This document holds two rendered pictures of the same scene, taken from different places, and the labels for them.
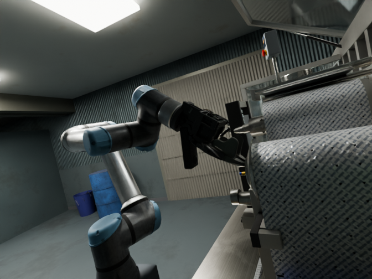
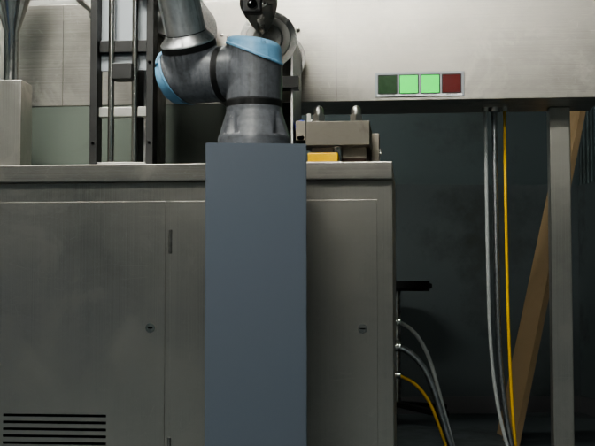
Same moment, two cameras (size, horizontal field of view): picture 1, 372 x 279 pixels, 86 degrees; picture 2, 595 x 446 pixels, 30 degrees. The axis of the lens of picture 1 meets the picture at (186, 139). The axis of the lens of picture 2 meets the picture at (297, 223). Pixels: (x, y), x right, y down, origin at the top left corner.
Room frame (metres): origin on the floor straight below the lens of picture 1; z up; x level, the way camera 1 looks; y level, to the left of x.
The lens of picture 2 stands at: (1.59, 2.44, 0.62)
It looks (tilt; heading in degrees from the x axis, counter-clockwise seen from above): 3 degrees up; 244
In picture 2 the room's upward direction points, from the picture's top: straight up
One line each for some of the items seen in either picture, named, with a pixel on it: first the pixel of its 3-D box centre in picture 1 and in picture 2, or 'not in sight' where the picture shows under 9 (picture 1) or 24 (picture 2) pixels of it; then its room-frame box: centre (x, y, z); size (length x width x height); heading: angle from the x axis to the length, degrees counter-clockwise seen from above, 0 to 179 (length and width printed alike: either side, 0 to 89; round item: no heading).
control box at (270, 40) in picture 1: (269, 45); not in sight; (0.90, -0.45, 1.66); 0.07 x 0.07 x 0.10; 74
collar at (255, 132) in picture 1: (260, 125); not in sight; (0.67, -0.25, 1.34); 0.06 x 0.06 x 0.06; 59
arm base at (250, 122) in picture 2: (115, 269); (254, 125); (0.69, 0.35, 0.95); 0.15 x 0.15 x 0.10
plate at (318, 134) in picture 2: not in sight; (342, 142); (0.20, -0.19, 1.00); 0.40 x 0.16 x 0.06; 59
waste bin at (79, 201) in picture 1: (86, 202); not in sight; (4.61, 2.60, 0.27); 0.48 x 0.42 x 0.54; 69
